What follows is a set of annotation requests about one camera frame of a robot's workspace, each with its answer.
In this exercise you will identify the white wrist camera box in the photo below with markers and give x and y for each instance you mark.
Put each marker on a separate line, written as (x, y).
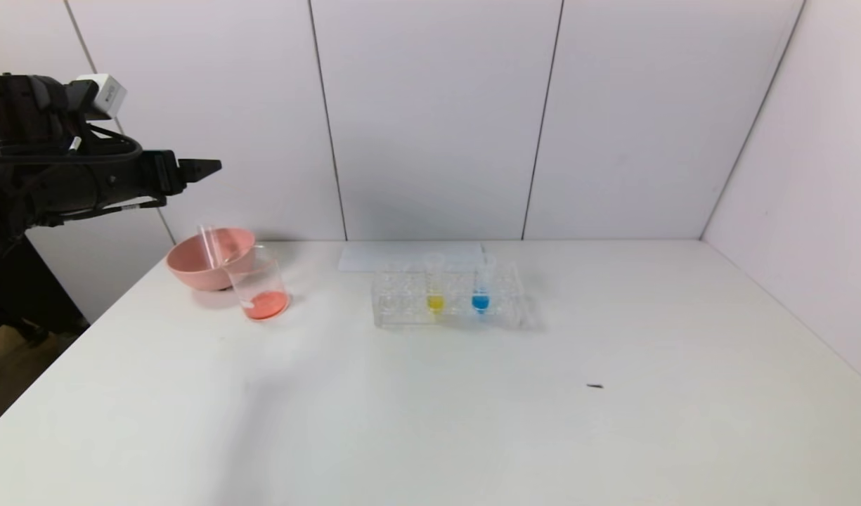
(107, 97)

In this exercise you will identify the white paper sheet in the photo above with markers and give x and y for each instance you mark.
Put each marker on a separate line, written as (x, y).
(363, 256)

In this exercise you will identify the test tube with yellow pigment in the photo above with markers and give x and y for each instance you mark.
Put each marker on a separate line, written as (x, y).
(436, 302)

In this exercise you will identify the pink plastic bowl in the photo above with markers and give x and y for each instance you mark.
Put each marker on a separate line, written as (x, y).
(205, 267)

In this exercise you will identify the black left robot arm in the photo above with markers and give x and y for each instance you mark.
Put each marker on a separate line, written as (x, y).
(15, 112)

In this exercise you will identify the test tube with red pigment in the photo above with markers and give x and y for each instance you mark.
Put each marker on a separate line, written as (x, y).
(211, 246)

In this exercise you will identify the test tube with blue pigment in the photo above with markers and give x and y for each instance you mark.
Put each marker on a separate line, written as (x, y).
(480, 301)

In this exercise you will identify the clear acrylic test tube rack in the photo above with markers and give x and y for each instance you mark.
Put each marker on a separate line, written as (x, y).
(402, 302)

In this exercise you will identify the clear glass beaker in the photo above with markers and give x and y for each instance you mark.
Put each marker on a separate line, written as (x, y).
(265, 303)

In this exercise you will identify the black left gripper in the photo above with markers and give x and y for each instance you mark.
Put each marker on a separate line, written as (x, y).
(164, 172)

